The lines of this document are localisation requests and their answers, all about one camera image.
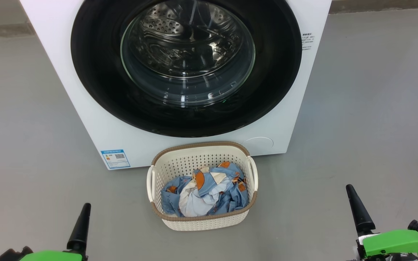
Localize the white front-load washing machine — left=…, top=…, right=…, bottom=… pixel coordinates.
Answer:
left=20, top=0, right=332, bottom=170

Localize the black round glass washer door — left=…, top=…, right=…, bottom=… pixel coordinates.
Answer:
left=70, top=0, right=303, bottom=138

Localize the printed text warning label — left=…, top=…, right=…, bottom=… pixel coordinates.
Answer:
left=302, top=33, right=316, bottom=51

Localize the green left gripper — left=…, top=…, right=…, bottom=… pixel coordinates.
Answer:
left=20, top=203, right=91, bottom=261

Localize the round drain filter cover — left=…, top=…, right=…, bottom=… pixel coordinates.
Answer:
left=243, top=137, right=274, bottom=155

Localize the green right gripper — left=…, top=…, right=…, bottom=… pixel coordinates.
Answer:
left=345, top=184, right=418, bottom=260

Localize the stainless steel washing machine drum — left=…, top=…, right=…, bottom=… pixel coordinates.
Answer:
left=121, top=0, right=256, bottom=108

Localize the cream perforated laundry basket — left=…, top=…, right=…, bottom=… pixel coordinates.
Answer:
left=146, top=141, right=259, bottom=232

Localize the blue energy label sticker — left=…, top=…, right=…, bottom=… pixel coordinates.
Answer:
left=101, top=149, right=131, bottom=170

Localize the white light-blue garment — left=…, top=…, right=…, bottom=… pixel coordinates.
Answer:
left=179, top=167, right=225, bottom=218

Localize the blue orange patterned garment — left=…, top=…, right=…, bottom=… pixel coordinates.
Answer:
left=161, top=161, right=249, bottom=218

